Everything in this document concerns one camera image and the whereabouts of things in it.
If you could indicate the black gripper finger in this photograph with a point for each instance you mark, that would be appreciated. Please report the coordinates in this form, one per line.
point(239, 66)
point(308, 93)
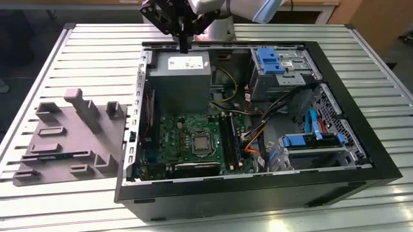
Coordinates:
point(158, 23)
point(203, 25)

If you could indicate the RAM stick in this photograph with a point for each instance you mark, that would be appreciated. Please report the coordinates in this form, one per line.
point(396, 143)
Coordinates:
point(55, 157)

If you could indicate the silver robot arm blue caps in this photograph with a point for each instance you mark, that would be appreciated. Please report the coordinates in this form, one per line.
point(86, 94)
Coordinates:
point(222, 29)

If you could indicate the black RAM slot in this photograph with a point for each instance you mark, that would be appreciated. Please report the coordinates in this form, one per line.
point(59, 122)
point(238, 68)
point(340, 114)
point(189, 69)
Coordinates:
point(223, 128)

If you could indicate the blue drive latch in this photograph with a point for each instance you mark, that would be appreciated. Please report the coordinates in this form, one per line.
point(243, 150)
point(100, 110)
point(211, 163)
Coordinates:
point(269, 60)

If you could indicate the grey power supply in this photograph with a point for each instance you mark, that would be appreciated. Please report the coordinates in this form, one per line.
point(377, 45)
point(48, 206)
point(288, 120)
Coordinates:
point(177, 91)

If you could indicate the metal drive cage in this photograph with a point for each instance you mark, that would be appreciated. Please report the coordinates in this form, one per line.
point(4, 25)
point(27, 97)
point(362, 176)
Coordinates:
point(290, 81)

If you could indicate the green motherboard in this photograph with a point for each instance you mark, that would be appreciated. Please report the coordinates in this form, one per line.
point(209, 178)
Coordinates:
point(174, 125)

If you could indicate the silver CPU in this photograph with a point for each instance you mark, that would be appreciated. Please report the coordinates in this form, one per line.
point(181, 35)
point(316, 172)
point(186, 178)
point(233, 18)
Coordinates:
point(201, 144)

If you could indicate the wooden cabinet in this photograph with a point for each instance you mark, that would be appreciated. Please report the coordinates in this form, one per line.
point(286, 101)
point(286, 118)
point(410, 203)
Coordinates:
point(370, 24)

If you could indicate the grey parts rack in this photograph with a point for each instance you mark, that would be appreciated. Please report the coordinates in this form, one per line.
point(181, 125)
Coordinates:
point(74, 135)

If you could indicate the hard disk in blue carrier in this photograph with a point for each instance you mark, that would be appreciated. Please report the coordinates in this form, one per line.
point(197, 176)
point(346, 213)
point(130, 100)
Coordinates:
point(309, 142)

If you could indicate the black graphics card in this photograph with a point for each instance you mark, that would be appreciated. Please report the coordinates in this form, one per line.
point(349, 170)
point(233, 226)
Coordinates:
point(197, 170)

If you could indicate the metal disk bay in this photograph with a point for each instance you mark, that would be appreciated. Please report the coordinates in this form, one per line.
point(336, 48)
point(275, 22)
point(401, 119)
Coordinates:
point(313, 151)

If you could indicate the black chair caster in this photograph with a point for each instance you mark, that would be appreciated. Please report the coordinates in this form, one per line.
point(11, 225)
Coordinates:
point(406, 38)

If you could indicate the black open PC case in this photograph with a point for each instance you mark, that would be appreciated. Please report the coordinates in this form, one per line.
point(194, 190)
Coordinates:
point(226, 200)

